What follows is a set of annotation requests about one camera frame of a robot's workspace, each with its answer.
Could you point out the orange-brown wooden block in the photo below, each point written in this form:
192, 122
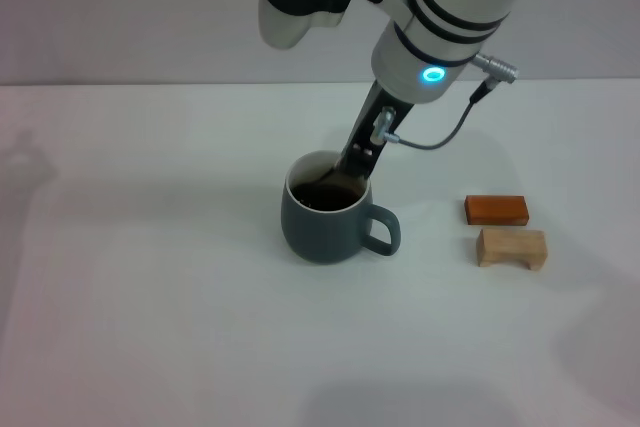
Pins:
495, 209

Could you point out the dark coffee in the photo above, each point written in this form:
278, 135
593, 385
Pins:
325, 199

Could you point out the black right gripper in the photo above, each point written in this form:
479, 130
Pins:
367, 112

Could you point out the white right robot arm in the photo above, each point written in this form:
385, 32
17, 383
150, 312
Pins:
450, 7

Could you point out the grey ceramic cup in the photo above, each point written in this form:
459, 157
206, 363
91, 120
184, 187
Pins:
320, 239

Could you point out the light wooden arch block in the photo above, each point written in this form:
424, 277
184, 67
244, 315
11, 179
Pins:
505, 244

